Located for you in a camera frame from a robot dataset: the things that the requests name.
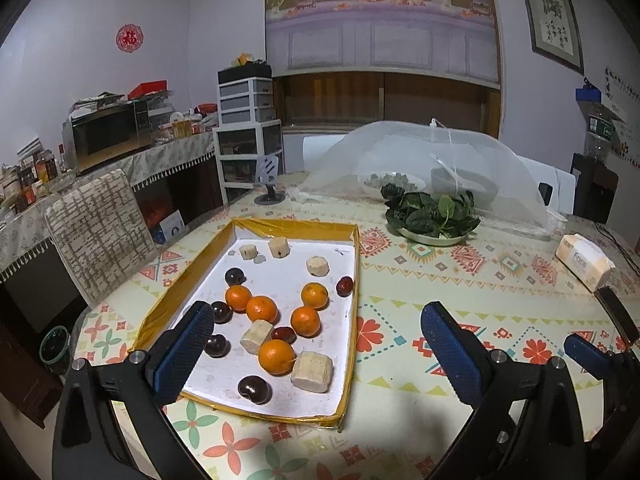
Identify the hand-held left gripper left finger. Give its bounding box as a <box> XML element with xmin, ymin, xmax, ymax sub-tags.
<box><xmin>52</xmin><ymin>301</ymin><xmax>216</xmax><ymax>480</ymax></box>

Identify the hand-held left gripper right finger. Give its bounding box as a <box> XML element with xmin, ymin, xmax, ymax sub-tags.
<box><xmin>420</xmin><ymin>301</ymin><xmax>586</xmax><ymax>480</ymax></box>

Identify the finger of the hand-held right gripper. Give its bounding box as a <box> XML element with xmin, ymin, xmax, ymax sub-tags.
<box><xmin>563</xmin><ymin>332</ymin><xmax>640</xmax><ymax>386</ymax></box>

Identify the orange mandarin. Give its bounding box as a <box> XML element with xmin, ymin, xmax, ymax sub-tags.
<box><xmin>300</xmin><ymin>282</ymin><xmax>330</xmax><ymax>310</ymax></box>
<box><xmin>224</xmin><ymin>284</ymin><xmax>253</xmax><ymax>312</ymax></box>
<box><xmin>245</xmin><ymin>295</ymin><xmax>279</xmax><ymax>323</ymax></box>
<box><xmin>258</xmin><ymin>339</ymin><xmax>296</xmax><ymax>376</ymax></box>
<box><xmin>290</xmin><ymin>306</ymin><xmax>322</xmax><ymax>337</ymax></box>

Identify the white tray with yellow tape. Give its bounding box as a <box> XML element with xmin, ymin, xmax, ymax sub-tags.
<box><xmin>129</xmin><ymin>217</ymin><xmax>361</xmax><ymax>432</ymax></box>

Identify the black phone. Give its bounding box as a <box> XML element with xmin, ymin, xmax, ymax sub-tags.
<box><xmin>596</xmin><ymin>286</ymin><xmax>640</xmax><ymax>347</ymax></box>

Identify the beige tissue pack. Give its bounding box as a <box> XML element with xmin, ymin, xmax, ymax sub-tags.
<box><xmin>556</xmin><ymin>233</ymin><xmax>616</xmax><ymax>293</ymax></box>

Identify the metal plate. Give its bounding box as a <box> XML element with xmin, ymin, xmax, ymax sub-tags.
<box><xmin>395</xmin><ymin>225</ymin><xmax>478</xmax><ymax>247</ymax></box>

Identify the glass bowl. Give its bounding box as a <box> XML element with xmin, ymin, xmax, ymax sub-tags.
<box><xmin>39</xmin><ymin>325</ymin><xmax>71</xmax><ymax>368</ymax></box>

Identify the blue and white box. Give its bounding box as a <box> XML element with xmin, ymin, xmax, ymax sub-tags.
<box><xmin>152</xmin><ymin>210</ymin><xmax>186</xmax><ymax>246</ymax></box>

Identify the plate of green spinach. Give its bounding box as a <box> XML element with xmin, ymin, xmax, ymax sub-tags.
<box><xmin>381</xmin><ymin>183</ymin><xmax>482</xmax><ymax>239</ymax></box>

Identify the patterned chair back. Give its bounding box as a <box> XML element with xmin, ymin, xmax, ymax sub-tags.
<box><xmin>44</xmin><ymin>168</ymin><xmax>158</xmax><ymax>306</ymax></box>

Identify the black cabinet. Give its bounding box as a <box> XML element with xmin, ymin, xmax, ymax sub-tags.
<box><xmin>571</xmin><ymin>152</ymin><xmax>620</xmax><ymax>223</ymax></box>

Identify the grey bowl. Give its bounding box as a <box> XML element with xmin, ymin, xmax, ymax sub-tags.
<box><xmin>431</xmin><ymin>167</ymin><xmax>500</xmax><ymax>201</ymax></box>

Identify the white chair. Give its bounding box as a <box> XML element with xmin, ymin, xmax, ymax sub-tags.
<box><xmin>517</xmin><ymin>155</ymin><xmax>577</xmax><ymax>216</ymax></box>
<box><xmin>302</xmin><ymin>134</ymin><xmax>351</xmax><ymax>173</ymax></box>

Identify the plate of cooked food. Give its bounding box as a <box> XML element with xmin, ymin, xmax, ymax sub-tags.
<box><xmin>357</xmin><ymin>170</ymin><xmax>427</xmax><ymax>193</ymax></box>

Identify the white spoon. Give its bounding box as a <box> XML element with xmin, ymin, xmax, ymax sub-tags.
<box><xmin>435</xmin><ymin>156</ymin><xmax>473</xmax><ymax>181</ymax></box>

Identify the white mesh food cover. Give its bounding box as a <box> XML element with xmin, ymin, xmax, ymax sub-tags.
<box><xmin>298</xmin><ymin>117</ymin><xmax>551</xmax><ymax>236</ymax></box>

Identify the grey phone stand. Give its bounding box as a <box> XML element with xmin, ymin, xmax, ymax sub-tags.
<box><xmin>254</xmin><ymin>154</ymin><xmax>287</xmax><ymax>206</ymax></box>

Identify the fringed counter cloth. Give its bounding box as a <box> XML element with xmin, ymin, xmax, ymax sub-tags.
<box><xmin>0</xmin><ymin>130</ymin><xmax>218</xmax><ymax>281</ymax></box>

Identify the large white drawer unit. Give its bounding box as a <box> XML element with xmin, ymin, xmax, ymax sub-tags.
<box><xmin>212</xmin><ymin>119</ymin><xmax>285</xmax><ymax>206</ymax></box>

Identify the clear water bottle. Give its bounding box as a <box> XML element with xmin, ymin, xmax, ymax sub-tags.
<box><xmin>584</xmin><ymin>102</ymin><xmax>616</xmax><ymax>163</ymax></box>

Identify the pile of food containers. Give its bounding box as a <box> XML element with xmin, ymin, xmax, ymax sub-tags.
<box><xmin>150</xmin><ymin>102</ymin><xmax>219</xmax><ymax>141</ymax></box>

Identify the silver microwave oven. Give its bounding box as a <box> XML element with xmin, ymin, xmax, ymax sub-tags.
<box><xmin>61</xmin><ymin>100</ymin><xmax>151</xmax><ymax>173</ymax></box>

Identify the group of seasoning jars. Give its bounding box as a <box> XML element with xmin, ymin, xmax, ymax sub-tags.
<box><xmin>0</xmin><ymin>137</ymin><xmax>76</xmax><ymax>211</ymax></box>

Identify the small white drawer unit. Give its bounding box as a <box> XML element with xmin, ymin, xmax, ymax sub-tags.
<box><xmin>217</xmin><ymin>76</ymin><xmax>273</xmax><ymax>126</ymax></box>

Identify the red flat box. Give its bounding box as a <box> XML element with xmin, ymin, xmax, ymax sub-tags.
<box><xmin>127</xmin><ymin>80</ymin><xmax>168</xmax><ymax>101</ymax></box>

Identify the black storage box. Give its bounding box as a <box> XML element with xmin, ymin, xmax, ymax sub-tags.
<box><xmin>218</xmin><ymin>62</ymin><xmax>273</xmax><ymax>85</ymax></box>

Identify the white wall chart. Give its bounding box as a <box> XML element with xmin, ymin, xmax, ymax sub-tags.
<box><xmin>602</xmin><ymin>65</ymin><xmax>640</xmax><ymax>166</ymax></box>

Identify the red paper wall decoration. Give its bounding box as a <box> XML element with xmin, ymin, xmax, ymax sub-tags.
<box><xmin>116</xmin><ymin>24</ymin><xmax>146</xmax><ymax>54</ymax></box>

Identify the framed wall picture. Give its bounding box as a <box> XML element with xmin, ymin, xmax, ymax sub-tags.
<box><xmin>516</xmin><ymin>0</ymin><xmax>585</xmax><ymax>76</ymax></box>

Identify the wall poster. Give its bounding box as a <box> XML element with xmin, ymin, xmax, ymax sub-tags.
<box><xmin>264</xmin><ymin>0</ymin><xmax>502</xmax><ymax>91</ymax></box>

